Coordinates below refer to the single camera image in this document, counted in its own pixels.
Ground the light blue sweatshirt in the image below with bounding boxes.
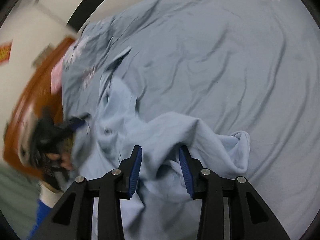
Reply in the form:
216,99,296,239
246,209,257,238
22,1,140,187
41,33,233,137
64,78,249,239

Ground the orange wooden headboard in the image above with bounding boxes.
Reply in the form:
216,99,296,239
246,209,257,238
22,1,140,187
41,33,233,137
3,36,75,179

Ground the red wall decoration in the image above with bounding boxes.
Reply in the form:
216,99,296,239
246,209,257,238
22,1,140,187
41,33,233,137
0,41,12,64

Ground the pink pillow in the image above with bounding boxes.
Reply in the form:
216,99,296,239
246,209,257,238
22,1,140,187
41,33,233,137
50,59,63,94

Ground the green curtain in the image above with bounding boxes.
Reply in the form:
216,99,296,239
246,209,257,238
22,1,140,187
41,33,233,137
1,163,39,239

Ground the person's left hand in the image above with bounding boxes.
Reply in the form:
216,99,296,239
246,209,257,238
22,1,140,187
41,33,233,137
46,152,73,171

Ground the blue sleeve forearm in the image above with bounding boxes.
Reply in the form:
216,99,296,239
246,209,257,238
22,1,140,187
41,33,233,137
28,199,52,239

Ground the blue-grey floral bed sheet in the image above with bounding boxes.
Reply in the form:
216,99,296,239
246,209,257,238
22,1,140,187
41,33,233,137
62,0,319,239

